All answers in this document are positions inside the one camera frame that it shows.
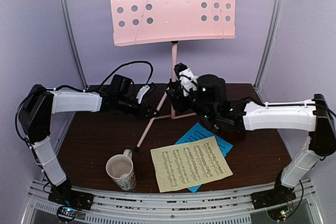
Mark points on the white patterned ceramic mug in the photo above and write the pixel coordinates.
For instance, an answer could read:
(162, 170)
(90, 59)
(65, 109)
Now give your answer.
(120, 169)

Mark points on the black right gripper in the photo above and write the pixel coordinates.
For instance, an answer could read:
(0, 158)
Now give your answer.
(173, 96)

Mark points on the yellow sheet music page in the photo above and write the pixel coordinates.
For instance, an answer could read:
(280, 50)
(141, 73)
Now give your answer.
(187, 165)

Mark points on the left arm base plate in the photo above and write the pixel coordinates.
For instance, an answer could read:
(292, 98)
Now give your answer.
(78, 200)

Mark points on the blue sheet music page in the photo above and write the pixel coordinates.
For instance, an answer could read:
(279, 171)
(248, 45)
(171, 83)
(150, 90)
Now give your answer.
(197, 132)

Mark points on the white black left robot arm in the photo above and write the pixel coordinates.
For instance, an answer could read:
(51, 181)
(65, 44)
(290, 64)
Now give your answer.
(34, 115)

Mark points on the left round circuit board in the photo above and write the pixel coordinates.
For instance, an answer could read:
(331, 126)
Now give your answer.
(66, 213)

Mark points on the right aluminium corner post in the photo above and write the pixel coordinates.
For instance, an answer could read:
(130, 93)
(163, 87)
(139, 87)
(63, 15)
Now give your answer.
(269, 44)

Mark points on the left aluminium corner post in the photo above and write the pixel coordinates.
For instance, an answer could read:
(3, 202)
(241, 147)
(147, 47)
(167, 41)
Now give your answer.
(72, 43)

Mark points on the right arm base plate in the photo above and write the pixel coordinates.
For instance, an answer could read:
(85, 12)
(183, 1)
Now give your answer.
(269, 198)

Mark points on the round circuit board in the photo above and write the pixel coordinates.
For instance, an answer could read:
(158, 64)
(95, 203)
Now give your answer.
(279, 214)
(66, 213)

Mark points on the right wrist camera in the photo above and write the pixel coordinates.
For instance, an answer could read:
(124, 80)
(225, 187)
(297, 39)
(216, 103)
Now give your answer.
(186, 78)

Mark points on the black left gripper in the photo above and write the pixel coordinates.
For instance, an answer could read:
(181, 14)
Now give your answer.
(142, 114)

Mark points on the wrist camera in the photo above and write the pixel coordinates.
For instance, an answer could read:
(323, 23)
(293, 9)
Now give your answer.
(186, 78)
(144, 91)

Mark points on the right round circuit board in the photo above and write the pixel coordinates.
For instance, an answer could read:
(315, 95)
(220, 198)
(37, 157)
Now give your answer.
(279, 214)

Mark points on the dark red wooden metronome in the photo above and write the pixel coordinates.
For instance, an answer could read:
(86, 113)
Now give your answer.
(234, 136)

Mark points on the pink music stand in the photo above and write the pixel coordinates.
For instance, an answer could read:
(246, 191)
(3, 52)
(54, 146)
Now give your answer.
(137, 22)

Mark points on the aluminium corner post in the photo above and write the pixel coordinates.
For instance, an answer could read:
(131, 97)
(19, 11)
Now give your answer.
(72, 43)
(269, 44)

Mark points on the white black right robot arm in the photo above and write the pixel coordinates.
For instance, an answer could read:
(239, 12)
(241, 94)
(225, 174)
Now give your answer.
(206, 96)

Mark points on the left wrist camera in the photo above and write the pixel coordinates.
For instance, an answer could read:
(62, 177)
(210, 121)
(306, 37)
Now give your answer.
(144, 91)

